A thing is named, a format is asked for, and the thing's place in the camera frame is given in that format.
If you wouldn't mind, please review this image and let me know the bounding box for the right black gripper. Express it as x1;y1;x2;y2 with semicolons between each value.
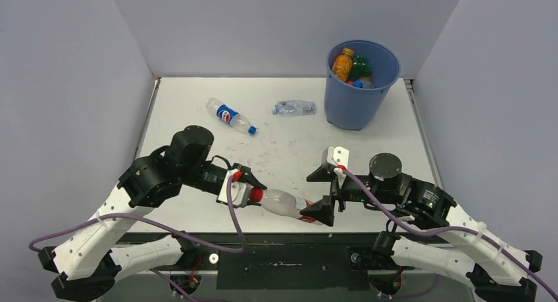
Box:
298;165;395;224

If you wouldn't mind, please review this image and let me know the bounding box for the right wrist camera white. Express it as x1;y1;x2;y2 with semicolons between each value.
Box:
321;146;349;188

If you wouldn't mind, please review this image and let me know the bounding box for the orange juice bottle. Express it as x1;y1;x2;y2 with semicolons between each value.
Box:
332;47;354;82

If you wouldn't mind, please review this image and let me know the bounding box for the crushed clear water bottle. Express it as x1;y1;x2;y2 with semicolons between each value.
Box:
272;100;317;116

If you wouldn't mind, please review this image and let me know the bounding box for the clear bottle red label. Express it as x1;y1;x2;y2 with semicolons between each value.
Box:
249;188;321;225

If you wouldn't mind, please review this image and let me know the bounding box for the Pepsi bottle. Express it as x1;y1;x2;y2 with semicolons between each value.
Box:
352;80;363;88
206;98;257;136

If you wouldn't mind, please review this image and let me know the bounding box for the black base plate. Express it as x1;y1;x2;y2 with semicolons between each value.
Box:
143;231;437;292

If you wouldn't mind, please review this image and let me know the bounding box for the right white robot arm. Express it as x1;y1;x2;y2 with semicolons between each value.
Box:
302;147;542;301

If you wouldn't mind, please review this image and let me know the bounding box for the green plastic bottle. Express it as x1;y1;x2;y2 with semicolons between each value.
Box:
347;55;372;82

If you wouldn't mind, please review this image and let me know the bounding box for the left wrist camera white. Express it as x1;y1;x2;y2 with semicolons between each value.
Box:
216;168;253;208

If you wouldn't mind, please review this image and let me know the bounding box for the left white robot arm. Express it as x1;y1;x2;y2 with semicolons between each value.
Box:
38;126;263;301

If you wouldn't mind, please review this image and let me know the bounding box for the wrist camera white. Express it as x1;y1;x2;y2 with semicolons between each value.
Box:
216;168;253;208
321;146;349;188

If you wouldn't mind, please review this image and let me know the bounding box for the blue plastic bin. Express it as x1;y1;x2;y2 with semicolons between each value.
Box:
324;39;401;130

